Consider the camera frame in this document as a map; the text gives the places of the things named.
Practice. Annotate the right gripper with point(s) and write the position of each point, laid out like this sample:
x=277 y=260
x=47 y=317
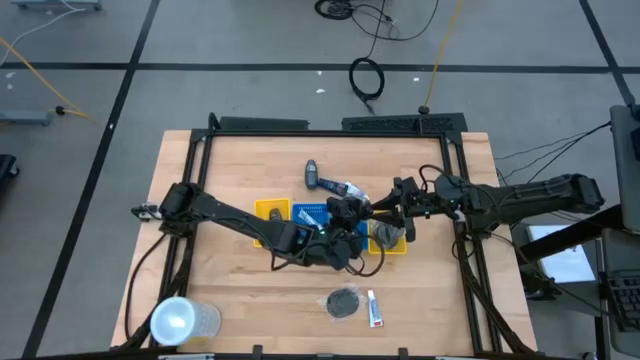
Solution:
x=422 y=207

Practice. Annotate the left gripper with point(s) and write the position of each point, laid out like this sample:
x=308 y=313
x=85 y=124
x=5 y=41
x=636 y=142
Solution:
x=340 y=247

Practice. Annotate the bagged black shower puff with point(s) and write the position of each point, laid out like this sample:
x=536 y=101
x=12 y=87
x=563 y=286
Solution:
x=343 y=302
x=387 y=235

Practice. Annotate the dark blue tube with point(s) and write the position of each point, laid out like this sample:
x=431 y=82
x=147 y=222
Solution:
x=332 y=186

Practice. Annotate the white blue small tube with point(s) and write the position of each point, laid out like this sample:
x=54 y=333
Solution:
x=307 y=218

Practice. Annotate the white toothpaste tube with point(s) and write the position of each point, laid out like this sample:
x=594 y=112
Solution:
x=375 y=310

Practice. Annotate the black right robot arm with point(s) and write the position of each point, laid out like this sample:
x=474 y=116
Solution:
x=525 y=195

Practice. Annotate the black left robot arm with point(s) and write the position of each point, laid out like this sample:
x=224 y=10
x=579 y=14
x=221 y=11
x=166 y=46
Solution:
x=225 y=212

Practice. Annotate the clear white sachet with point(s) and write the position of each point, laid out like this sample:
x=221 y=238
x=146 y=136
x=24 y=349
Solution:
x=356 y=190

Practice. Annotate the yellow plastic basket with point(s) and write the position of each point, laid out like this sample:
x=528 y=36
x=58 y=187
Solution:
x=387 y=251
x=262 y=207

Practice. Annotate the black vented box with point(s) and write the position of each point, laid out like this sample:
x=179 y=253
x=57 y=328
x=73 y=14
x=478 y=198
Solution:
x=400 y=122

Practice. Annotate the black flat box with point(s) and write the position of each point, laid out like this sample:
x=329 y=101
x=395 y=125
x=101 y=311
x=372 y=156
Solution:
x=265 y=124

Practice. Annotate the white sheet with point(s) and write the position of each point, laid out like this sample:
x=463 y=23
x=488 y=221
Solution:
x=565 y=260

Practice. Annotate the black stand beam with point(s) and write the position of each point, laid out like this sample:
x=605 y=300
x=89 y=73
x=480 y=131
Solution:
x=570 y=234

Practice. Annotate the clear plastic cup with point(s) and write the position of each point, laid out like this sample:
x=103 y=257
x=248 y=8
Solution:
x=180 y=320

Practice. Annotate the laptop keyboard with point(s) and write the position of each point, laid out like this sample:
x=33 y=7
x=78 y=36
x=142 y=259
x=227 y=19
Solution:
x=625 y=295

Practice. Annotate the grey floor base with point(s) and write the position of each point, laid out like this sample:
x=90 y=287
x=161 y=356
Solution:
x=25 y=118

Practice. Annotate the black floor object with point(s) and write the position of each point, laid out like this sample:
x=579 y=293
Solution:
x=7 y=167

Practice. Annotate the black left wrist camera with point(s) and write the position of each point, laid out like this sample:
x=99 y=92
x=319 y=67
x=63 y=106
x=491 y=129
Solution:
x=342 y=210

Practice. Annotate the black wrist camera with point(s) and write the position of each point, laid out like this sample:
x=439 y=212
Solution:
x=406 y=187
x=342 y=210

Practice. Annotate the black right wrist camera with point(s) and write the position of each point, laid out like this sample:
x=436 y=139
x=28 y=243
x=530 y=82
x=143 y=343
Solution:
x=406 y=187

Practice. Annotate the silver frame bracket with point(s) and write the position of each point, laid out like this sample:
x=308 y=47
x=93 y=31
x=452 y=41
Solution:
x=458 y=216

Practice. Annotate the black frame clip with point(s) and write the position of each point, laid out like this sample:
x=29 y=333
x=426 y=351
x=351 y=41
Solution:
x=403 y=352
x=257 y=351

